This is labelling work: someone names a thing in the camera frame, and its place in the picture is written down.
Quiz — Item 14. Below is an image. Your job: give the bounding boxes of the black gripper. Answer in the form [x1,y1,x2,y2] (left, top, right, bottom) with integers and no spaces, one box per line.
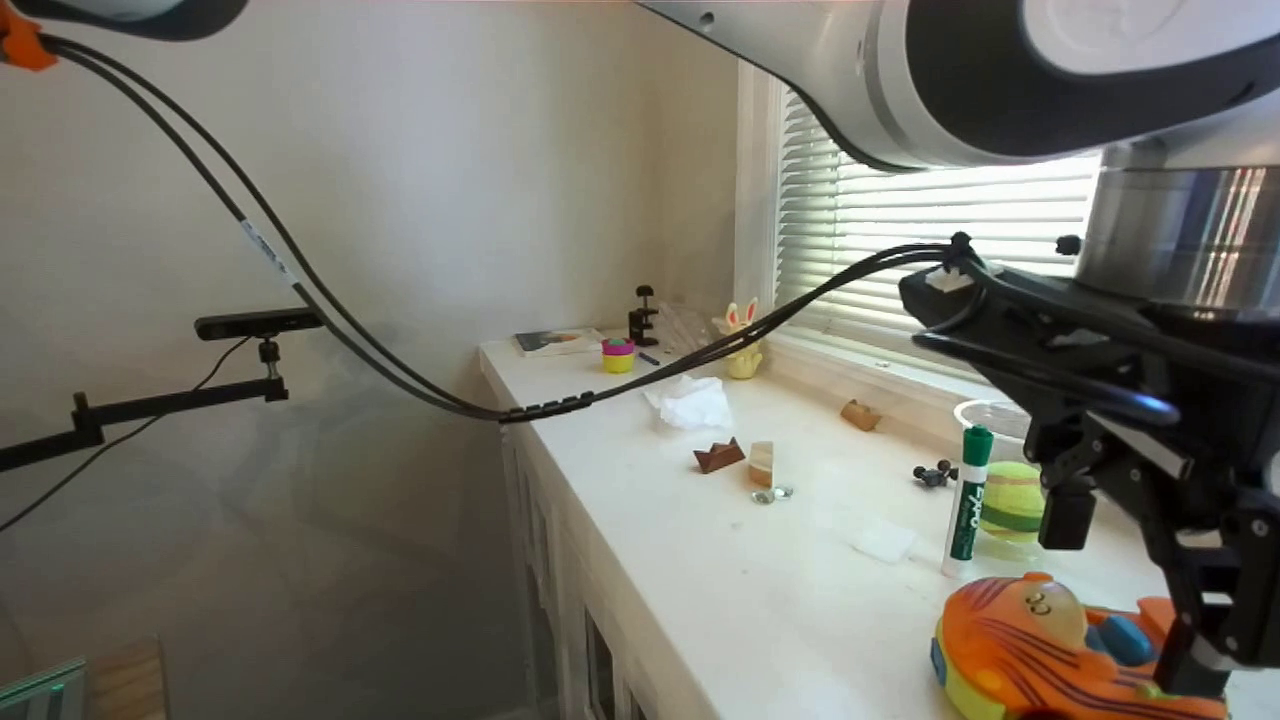
[1032,293,1280,701]

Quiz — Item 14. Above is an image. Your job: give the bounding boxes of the orange tiger toy car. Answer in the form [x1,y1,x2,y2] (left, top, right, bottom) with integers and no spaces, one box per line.
[928,573,1234,720]

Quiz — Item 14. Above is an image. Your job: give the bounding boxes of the small black toy car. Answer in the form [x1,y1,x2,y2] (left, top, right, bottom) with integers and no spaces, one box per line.
[913,457,963,493]

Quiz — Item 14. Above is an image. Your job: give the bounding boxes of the yellow green tennis ball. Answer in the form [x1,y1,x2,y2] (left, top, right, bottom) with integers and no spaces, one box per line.
[979,460,1049,554]

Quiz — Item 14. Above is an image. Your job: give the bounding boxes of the green white marker pen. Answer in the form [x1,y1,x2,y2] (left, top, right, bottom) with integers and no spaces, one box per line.
[942,422,1001,567]

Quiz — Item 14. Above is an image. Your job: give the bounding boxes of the clear plastic cup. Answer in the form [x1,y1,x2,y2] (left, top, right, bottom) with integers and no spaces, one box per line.
[953,395,1057,563]

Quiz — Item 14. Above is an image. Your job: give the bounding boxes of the clear flat plastic piece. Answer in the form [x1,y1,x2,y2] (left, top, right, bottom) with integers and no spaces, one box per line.
[853,524,915,567]

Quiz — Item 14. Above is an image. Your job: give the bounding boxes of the small brown wooden piece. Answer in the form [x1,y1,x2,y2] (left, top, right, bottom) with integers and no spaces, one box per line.
[839,395,886,437]

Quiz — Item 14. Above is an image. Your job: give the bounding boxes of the light wooden block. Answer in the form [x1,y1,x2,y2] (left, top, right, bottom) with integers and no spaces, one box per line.
[743,440,781,493]

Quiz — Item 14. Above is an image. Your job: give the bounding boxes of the white window blinds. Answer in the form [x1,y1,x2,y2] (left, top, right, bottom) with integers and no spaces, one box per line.
[776,94,1110,393]

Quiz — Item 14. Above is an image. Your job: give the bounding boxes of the dark brown wooden block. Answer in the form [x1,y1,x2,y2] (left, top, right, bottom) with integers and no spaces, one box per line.
[690,437,750,481]

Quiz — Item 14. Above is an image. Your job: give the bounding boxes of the yellow bunny figure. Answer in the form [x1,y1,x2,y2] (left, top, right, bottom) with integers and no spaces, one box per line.
[713,296,772,386]

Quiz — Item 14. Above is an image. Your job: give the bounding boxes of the crumpled white tissue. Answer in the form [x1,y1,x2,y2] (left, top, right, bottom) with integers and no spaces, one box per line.
[643,372,741,437]

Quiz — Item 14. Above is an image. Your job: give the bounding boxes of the small black clamp stand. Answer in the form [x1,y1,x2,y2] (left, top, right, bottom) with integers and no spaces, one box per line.
[622,279,663,353]

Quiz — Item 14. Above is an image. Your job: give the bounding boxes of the white counter cabinet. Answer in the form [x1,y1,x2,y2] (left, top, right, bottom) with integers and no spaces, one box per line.
[475,331,730,720]

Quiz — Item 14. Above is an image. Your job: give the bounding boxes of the grey flat packet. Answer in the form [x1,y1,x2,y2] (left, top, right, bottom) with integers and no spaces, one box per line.
[514,325,575,358]

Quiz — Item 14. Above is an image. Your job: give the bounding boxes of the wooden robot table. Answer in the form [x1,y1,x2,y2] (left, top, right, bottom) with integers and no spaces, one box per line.
[82,642,171,720]

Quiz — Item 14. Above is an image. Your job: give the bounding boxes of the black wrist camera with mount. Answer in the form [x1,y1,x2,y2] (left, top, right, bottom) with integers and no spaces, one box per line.
[895,233,1183,433]

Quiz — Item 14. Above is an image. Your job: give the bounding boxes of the black wrist cable bundle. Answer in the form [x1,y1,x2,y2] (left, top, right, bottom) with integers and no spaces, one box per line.
[34,33,976,427]

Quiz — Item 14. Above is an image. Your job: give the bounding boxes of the black bar camera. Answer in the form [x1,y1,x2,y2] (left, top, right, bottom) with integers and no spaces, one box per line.
[192,306,329,346]

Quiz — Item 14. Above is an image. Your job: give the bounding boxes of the aluminium extrusion frame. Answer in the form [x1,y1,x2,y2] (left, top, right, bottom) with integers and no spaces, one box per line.
[0,666,87,720]

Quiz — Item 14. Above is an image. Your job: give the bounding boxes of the orange cable clip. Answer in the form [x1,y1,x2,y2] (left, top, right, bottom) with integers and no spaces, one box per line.
[0,4,60,74]

